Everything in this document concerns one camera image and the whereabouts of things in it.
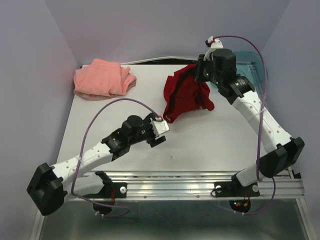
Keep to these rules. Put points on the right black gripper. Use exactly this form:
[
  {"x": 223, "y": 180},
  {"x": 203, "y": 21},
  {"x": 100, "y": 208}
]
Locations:
[{"x": 200, "y": 63}]

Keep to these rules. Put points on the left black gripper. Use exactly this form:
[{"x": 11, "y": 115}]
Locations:
[{"x": 151, "y": 141}]

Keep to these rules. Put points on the red pleated skirt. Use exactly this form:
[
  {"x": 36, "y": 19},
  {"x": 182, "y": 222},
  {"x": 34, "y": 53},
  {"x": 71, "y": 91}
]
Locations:
[{"x": 183, "y": 94}]

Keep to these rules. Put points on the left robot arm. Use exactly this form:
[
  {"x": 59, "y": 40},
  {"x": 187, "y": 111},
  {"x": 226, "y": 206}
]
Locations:
[{"x": 52, "y": 185}]

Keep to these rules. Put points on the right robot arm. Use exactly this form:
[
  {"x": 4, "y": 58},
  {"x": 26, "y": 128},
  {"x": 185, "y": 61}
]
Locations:
[{"x": 282, "y": 150}]

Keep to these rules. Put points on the teal plastic bin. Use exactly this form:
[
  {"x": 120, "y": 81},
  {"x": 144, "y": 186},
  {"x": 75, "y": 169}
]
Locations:
[{"x": 249, "y": 65}]

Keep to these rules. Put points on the pink folded skirt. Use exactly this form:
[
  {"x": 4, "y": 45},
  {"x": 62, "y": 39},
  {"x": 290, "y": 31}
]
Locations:
[{"x": 103, "y": 79}]

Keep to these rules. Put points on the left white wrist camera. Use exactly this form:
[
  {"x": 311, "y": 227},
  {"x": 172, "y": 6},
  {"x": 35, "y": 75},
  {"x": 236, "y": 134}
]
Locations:
[{"x": 159, "y": 127}]

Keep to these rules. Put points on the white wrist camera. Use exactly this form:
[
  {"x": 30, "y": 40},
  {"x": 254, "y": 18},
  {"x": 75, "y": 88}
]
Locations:
[
  {"x": 213, "y": 44},
  {"x": 159, "y": 127}
]

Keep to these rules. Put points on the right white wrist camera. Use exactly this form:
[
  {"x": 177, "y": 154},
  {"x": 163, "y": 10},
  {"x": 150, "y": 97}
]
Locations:
[{"x": 213, "y": 44}]

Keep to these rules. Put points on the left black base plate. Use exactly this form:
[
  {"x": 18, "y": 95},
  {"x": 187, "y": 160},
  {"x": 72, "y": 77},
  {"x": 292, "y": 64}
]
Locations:
[{"x": 101, "y": 186}]

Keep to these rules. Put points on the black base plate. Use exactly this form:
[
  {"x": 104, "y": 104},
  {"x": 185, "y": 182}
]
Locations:
[
  {"x": 101, "y": 186},
  {"x": 229, "y": 189}
]

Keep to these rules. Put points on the aluminium rail frame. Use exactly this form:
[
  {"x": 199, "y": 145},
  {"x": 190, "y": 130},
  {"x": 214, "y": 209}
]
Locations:
[{"x": 170, "y": 199}]

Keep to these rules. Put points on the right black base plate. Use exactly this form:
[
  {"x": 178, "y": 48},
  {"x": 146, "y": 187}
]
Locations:
[{"x": 229, "y": 189}]

